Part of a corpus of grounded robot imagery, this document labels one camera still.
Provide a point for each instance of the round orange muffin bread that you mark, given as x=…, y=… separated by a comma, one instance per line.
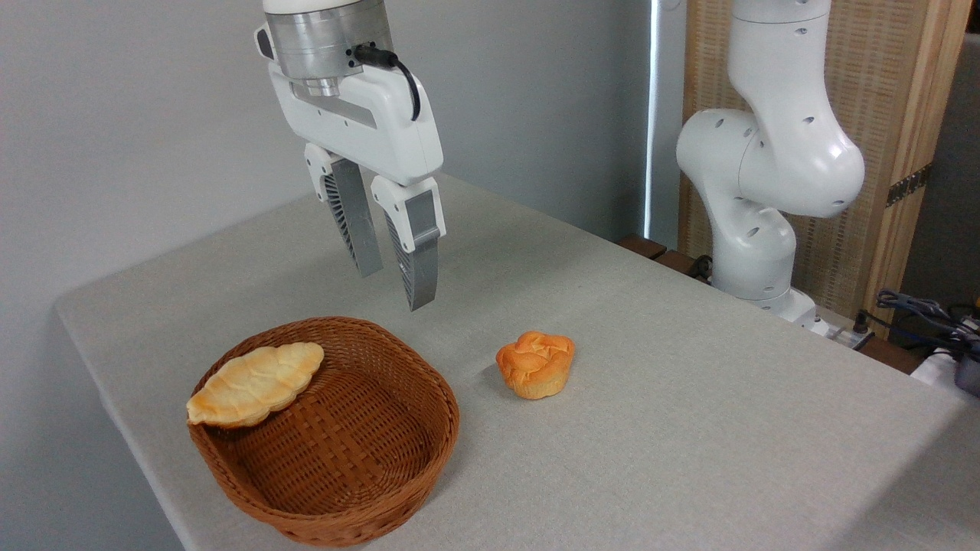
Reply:
x=536, y=363

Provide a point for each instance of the long leaf-shaped bread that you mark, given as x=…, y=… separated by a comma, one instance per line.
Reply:
x=256, y=383

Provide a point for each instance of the black metal hinge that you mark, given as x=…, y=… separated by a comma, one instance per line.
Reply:
x=909, y=185

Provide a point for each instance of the grey tablecloth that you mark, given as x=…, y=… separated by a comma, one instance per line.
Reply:
x=651, y=428

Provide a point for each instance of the brown wicker basket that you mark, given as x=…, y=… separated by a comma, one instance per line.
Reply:
x=360, y=459

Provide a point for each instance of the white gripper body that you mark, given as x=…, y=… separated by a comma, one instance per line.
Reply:
x=383, y=130

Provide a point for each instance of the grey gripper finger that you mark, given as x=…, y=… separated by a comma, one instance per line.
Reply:
x=417, y=252
x=356, y=222

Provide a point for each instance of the dark grey box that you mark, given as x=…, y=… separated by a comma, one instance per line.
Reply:
x=968, y=373

